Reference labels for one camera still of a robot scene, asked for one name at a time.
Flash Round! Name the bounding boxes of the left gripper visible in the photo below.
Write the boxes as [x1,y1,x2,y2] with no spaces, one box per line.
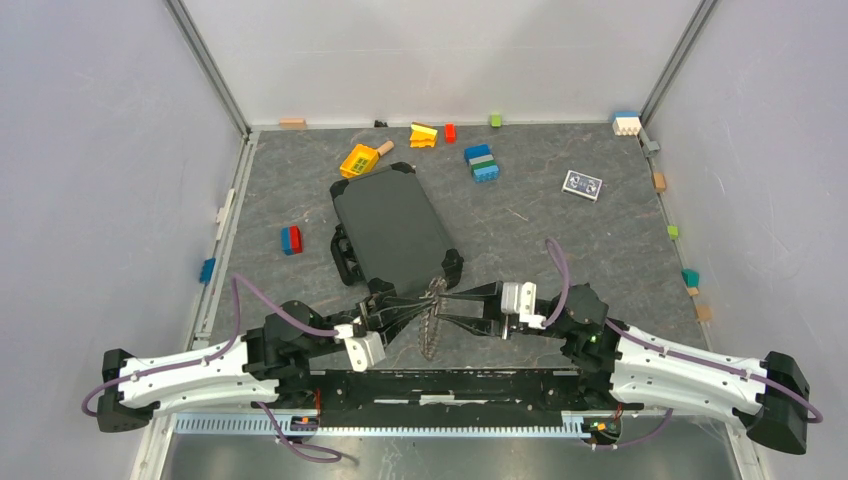
[303,293,437,358]

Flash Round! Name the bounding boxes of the metal disc keyring with rings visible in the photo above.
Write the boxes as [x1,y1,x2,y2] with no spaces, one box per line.
[418,277,448,361]

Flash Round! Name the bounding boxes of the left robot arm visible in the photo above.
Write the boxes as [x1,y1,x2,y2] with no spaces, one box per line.
[82,296,436,433]

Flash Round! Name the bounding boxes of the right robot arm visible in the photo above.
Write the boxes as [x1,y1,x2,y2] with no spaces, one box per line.
[450,282,821,455]

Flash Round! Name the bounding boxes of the dark grey hard case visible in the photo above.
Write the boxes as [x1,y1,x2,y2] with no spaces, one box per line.
[329,162,464,297]

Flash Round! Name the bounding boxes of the red blue brick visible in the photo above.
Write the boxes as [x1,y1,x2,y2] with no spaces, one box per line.
[280,225,303,256]

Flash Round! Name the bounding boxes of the blue green stacked bricks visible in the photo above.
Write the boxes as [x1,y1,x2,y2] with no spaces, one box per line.
[464,144,500,183]

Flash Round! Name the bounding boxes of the blue playing card box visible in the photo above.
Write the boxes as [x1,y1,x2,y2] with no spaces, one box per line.
[562,170,603,202]

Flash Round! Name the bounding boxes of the yellow toy window block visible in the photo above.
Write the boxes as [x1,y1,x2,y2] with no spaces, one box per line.
[339,144,380,178]

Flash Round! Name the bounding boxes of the wooden peg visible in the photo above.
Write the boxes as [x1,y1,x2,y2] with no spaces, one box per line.
[377,140,394,156]

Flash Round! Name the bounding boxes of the yellow orange wedge blocks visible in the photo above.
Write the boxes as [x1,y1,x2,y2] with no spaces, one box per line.
[409,122,438,148]

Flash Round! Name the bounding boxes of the red small block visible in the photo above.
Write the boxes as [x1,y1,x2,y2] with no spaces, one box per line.
[444,123,457,143]

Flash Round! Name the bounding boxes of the teal block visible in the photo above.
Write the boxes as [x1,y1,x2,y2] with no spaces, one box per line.
[681,268,700,288]

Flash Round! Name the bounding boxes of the orange wooden block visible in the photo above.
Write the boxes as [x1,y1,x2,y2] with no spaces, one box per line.
[652,172,667,194]

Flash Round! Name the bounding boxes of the tan wooden block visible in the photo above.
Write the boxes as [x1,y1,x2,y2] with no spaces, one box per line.
[278,118,307,130]

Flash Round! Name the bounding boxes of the grey brick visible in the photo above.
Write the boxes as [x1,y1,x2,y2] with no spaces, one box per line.
[640,139,661,158]

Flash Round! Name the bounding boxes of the white blue brick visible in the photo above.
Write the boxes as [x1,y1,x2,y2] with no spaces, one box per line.
[611,111,642,136]

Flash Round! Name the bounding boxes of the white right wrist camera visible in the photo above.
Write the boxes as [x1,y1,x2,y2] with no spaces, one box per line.
[500,282,546,330]

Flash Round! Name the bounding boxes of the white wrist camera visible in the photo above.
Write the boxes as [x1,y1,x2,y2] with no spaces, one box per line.
[500,282,546,330]
[334,324,386,372]

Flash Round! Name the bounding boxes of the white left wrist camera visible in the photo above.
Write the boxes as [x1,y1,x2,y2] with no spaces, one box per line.
[334,324,386,372]

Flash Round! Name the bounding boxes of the blue block at left wall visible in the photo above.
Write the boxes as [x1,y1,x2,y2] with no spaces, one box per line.
[198,258,216,285]

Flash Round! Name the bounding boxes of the tan block at right wall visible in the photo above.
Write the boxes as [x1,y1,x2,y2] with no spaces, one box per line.
[695,304,713,323]

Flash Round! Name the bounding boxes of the white cable duct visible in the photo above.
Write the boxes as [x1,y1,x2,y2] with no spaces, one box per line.
[174,413,590,440]

